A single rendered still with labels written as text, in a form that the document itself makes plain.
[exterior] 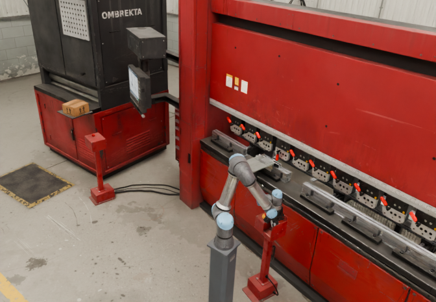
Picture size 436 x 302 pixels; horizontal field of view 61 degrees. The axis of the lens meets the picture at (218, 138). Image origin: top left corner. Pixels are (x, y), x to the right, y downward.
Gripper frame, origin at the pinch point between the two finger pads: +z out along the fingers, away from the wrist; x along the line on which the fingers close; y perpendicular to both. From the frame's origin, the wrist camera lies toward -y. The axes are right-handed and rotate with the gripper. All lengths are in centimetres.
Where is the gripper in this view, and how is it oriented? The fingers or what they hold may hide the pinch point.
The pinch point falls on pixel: (273, 228)
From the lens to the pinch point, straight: 302.7
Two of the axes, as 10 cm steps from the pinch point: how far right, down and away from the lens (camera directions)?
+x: -5.4, -3.9, 7.5
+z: 0.3, 8.7, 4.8
